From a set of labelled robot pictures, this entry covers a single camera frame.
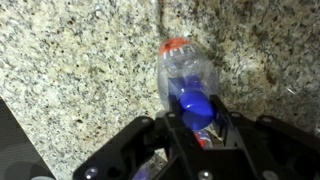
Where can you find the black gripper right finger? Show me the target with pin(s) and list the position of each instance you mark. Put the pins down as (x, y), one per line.
(253, 136)

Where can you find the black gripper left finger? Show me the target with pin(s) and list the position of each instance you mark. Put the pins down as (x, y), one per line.
(133, 143)

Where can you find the dark grey mat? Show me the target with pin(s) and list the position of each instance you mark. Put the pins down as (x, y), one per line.
(16, 150)

